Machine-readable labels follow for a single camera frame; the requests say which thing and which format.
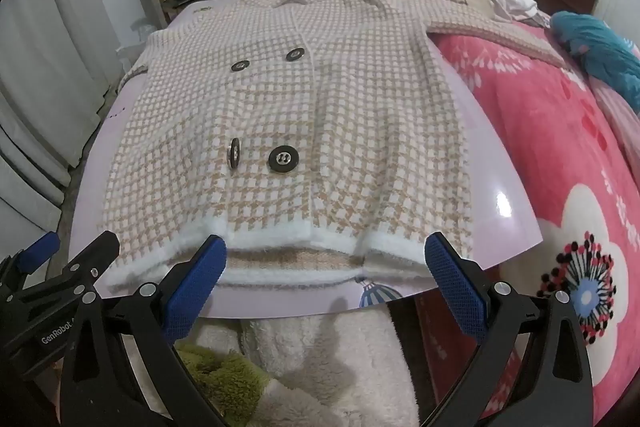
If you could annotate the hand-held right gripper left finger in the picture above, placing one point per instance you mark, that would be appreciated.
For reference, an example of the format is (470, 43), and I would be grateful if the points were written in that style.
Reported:
(195, 287)

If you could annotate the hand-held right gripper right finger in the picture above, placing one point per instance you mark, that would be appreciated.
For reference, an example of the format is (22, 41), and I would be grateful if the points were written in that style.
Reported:
(455, 292)

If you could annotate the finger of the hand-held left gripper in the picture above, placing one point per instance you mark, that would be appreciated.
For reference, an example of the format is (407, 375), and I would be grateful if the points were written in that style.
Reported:
(40, 249)
(100, 247)

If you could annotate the beige white checked coat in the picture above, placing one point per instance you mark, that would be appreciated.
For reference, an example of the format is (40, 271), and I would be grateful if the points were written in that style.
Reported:
(300, 117)

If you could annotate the green fluffy cloth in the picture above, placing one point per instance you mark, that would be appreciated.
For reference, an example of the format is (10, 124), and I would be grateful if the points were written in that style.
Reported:
(220, 372)

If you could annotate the pink balloon-print table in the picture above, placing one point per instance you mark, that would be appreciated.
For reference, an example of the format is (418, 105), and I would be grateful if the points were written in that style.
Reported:
(500, 187)

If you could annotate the white fluffy robe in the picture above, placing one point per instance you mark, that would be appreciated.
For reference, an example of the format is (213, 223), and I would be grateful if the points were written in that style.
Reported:
(340, 367)

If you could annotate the pink floral blanket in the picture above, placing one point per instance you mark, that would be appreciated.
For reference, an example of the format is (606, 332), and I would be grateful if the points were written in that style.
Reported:
(550, 147)

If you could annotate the white curtain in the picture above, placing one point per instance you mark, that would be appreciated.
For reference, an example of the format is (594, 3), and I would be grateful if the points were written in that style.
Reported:
(45, 57)

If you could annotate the pink striped pillow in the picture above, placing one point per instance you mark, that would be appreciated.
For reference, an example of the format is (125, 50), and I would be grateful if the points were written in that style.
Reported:
(620, 117)

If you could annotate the teal patterned pillow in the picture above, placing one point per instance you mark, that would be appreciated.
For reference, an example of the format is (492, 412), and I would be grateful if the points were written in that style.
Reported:
(600, 42)

